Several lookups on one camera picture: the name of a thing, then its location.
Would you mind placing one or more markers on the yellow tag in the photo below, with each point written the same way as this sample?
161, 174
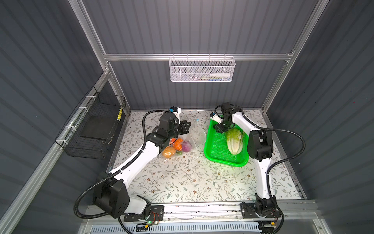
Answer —
119, 114

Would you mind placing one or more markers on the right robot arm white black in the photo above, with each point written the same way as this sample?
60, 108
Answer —
259, 147

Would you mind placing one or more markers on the white ribbed vent panel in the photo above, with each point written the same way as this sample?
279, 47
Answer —
198, 227

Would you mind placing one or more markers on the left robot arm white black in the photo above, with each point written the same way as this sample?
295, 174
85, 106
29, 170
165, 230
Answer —
112, 195

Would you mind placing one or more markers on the black wire cage basket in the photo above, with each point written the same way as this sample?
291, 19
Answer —
98, 104

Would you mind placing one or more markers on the toy napa cabbage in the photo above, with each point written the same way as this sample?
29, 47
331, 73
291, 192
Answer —
234, 138

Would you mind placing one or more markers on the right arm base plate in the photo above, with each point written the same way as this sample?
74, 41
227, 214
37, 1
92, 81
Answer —
256, 210

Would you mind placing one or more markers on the white marker pen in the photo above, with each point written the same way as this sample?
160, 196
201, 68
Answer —
220, 75

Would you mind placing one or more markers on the toy potato yellow brown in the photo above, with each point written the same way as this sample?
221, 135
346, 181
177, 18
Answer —
168, 152

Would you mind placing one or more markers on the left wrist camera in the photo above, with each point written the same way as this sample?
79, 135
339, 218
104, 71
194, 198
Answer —
176, 111

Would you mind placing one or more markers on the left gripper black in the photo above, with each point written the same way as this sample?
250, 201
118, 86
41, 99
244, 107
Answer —
184, 128

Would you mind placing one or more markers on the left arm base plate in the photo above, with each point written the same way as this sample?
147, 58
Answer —
152, 213

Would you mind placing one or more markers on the black flat pad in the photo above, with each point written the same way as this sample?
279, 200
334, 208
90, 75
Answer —
98, 128

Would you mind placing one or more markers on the white wire mesh basket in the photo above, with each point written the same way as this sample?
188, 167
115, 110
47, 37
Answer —
197, 68

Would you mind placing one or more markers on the toy purple onion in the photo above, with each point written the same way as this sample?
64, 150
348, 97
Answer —
186, 146

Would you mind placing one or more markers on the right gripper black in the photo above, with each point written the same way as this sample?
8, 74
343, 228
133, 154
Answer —
220, 129

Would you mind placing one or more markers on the clear zip top bag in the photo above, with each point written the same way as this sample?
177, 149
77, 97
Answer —
196, 136

